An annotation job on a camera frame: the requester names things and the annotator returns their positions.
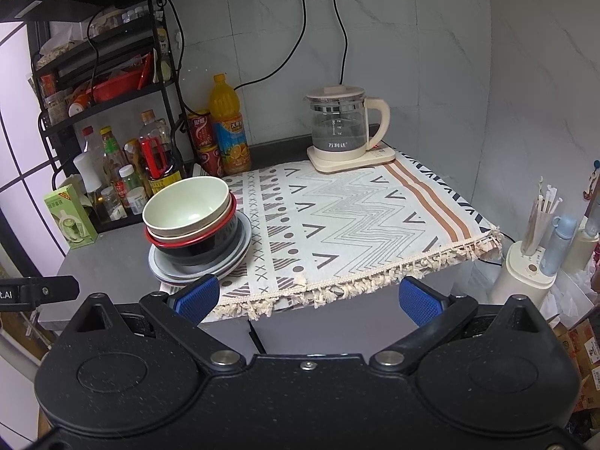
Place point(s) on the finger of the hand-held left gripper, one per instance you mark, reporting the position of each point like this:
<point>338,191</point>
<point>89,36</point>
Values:
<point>51,290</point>

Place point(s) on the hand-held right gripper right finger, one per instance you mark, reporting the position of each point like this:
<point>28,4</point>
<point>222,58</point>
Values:
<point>419,302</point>

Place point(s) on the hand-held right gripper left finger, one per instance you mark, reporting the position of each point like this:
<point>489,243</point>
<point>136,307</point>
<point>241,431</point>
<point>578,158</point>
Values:
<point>197,297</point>

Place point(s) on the white plate flower print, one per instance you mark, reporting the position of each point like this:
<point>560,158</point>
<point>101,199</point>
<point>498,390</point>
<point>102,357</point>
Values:
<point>197,279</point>

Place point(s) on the red and black bowl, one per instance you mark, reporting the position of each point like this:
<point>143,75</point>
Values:
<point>197,255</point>

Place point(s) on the pale green bowl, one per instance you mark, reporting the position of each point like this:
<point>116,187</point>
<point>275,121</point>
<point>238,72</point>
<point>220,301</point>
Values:
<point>187,206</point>
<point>220,227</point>

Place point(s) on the white deep plate rolling-pin print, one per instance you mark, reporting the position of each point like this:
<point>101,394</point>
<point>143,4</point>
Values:
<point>243,239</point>

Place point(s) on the green carton box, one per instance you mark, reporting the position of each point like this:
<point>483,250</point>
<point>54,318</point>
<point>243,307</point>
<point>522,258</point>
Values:
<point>70,220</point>

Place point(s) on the white utensil holder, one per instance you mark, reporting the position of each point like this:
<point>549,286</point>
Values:
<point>515,281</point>

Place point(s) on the patterned fringed table mat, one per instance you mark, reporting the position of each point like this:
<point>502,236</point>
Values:
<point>351,225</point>

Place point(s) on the small glass jar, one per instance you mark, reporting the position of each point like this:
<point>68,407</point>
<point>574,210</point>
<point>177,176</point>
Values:
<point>112,206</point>

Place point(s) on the white-lidded small jar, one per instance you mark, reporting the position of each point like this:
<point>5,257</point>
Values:
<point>137,204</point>

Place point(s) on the red drink can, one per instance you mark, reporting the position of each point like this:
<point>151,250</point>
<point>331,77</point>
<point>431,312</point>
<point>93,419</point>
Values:
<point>201,131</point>
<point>208,161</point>

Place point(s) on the bundle of wrapped chopsticks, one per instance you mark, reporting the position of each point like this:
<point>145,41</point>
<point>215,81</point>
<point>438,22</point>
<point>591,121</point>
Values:
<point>539,225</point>

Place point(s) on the light blue bottle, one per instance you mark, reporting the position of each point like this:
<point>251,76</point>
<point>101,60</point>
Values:
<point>558,248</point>

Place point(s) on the black metal shelf rack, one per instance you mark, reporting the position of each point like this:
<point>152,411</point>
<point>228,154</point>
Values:
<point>49,140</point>

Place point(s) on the yellow-capped sauce bottle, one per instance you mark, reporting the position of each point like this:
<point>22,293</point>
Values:
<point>110,150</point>

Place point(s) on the cream kettle base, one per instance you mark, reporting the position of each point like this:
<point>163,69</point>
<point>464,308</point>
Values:
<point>356,161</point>

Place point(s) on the clear bottle red cap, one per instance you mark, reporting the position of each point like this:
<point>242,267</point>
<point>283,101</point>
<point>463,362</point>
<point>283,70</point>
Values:
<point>88,138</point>

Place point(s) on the orange juice bottle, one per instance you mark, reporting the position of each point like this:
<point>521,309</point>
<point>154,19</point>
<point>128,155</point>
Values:
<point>229,140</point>

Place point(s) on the cardboard box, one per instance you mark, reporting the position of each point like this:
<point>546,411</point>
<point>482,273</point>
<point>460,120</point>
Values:
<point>581,342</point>

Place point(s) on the cream cylinder container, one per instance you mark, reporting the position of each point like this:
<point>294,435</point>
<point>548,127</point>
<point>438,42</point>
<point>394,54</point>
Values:
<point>581,253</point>

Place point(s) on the glass jar with label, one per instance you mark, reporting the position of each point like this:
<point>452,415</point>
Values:
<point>56,108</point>

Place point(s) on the orange bottle white cap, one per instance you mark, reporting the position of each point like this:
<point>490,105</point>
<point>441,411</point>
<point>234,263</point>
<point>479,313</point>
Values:
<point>77,108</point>

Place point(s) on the glass electric kettle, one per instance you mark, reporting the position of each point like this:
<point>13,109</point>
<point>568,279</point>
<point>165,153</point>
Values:
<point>337,126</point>

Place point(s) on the red plastic basket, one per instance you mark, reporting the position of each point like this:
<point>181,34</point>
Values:
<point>117,86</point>

